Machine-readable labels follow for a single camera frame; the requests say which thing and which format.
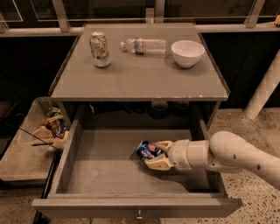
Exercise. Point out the blue pepsi can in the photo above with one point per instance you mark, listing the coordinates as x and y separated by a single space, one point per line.
147 150

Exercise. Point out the metal drawer knob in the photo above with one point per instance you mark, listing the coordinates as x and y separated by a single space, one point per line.
139 216

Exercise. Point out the open grey top drawer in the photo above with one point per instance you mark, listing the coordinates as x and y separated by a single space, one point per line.
100 176

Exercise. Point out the black stick in bin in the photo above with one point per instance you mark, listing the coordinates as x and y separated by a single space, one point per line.
40 137

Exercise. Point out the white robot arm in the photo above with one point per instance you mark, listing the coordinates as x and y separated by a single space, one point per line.
223 152

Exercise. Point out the clear plastic water bottle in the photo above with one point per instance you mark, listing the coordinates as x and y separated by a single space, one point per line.
150 46

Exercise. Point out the green white soda can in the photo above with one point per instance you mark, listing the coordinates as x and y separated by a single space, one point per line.
99 49

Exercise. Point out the snack bags pile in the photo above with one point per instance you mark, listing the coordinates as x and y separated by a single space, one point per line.
56 123

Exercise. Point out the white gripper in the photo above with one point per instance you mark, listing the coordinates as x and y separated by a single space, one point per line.
178 154

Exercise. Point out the white ceramic bowl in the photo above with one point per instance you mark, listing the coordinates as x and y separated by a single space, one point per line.
187 53

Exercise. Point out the grey cabinet with top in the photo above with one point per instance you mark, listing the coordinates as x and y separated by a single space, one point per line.
138 78

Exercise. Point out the metal window railing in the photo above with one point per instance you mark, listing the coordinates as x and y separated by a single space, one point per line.
31 18

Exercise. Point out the white diagonal pole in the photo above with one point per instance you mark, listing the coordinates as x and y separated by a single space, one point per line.
265 89

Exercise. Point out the grey plastic bin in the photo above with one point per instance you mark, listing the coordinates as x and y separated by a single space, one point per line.
23 163

